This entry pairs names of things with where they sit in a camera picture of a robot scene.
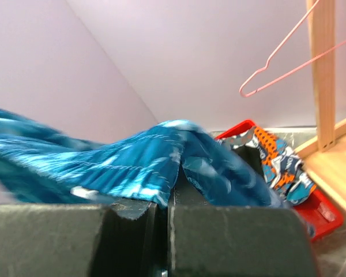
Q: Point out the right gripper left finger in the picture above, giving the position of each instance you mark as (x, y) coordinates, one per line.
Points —
(132, 240)

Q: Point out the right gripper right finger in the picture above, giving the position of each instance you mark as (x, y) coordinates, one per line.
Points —
(186, 194)

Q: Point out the blue leaf-print shorts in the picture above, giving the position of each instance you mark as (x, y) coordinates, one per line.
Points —
(39, 164)

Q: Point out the orange dotted patterned shorts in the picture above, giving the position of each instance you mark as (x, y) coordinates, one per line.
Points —
(282, 168)

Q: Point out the black garment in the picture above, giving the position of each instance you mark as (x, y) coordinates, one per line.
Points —
(252, 157)

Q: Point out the red plastic tray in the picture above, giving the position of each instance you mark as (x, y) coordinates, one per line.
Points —
(317, 210)

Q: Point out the wooden clothes rack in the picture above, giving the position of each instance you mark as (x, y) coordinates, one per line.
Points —
(324, 156)

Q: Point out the pink wire hanger far left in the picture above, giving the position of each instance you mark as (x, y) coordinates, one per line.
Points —
(283, 37)

